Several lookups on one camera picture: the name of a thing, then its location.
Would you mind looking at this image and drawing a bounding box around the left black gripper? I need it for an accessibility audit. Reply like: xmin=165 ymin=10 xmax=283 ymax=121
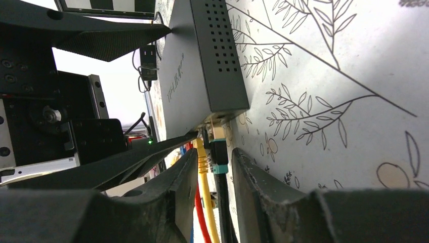
xmin=1 ymin=1 xmax=198 ymax=190

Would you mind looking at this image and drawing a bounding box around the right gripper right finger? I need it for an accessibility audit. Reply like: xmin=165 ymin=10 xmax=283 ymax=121
xmin=231 ymin=148 xmax=428 ymax=242

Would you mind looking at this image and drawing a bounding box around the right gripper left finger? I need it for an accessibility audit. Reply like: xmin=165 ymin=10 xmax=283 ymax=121
xmin=1 ymin=149 xmax=198 ymax=242

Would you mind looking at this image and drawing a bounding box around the black power adapter with cord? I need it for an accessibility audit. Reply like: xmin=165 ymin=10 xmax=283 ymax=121
xmin=132 ymin=41 xmax=161 ymax=93

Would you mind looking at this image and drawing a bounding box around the black ethernet cable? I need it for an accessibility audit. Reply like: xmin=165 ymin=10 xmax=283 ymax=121
xmin=202 ymin=122 xmax=239 ymax=243

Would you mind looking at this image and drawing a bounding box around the black network switch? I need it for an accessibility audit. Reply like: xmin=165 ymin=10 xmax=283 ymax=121
xmin=158 ymin=1 xmax=250 ymax=139

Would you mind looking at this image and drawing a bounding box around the floral patterned table mat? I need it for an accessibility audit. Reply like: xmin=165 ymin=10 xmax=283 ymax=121
xmin=147 ymin=0 xmax=429 ymax=243

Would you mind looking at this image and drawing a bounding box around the red ethernet cable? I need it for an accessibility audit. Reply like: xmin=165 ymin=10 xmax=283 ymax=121
xmin=194 ymin=184 xmax=212 ymax=243

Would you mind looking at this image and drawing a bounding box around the yellow ethernet cable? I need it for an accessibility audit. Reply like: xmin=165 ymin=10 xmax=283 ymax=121
xmin=192 ymin=137 xmax=221 ymax=243

